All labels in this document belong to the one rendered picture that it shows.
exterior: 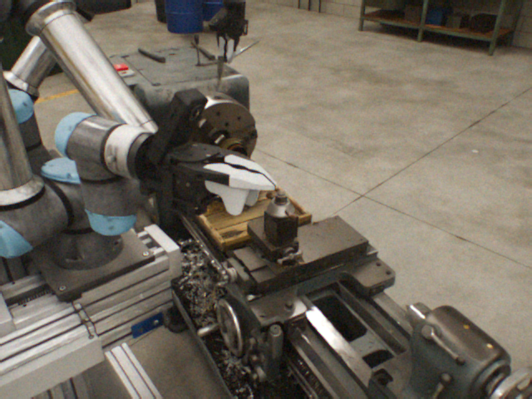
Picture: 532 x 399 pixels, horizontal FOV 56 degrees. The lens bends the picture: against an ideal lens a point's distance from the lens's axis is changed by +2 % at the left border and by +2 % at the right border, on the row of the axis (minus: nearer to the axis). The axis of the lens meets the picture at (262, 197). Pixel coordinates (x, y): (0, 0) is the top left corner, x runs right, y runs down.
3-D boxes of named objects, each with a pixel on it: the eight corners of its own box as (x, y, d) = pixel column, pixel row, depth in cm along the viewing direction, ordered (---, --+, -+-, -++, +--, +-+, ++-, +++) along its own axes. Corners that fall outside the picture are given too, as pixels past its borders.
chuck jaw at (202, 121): (209, 138, 188) (188, 120, 180) (217, 129, 188) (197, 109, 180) (220, 150, 180) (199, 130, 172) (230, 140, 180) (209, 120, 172)
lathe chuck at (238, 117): (173, 174, 195) (174, 96, 180) (244, 164, 209) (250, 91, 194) (181, 184, 188) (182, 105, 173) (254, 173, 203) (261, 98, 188)
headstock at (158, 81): (111, 135, 245) (97, 55, 224) (201, 117, 264) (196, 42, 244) (150, 188, 200) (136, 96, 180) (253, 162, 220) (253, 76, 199)
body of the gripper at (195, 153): (229, 203, 71) (165, 181, 76) (232, 145, 67) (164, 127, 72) (196, 222, 65) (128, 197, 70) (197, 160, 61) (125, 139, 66)
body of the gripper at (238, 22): (248, 36, 180) (250, 1, 174) (233, 40, 173) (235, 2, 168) (231, 33, 183) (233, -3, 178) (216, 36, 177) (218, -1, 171)
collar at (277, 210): (261, 207, 141) (261, 198, 139) (285, 200, 144) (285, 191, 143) (275, 220, 135) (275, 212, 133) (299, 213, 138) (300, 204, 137)
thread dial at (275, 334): (265, 351, 139) (265, 325, 133) (276, 346, 140) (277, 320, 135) (272, 360, 136) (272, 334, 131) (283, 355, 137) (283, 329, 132)
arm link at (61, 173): (121, 209, 114) (111, 157, 107) (74, 239, 104) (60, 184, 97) (85, 195, 119) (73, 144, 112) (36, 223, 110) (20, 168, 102)
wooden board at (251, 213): (188, 209, 187) (187, 200, 184) (271, 186, 201) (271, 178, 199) (221, 253, 164) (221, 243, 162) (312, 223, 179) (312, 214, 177)
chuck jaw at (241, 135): (224, 130, 190) (251, 120, 194) (226, 141, 193) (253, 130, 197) (237, 140, 182) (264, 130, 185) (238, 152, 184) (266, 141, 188)
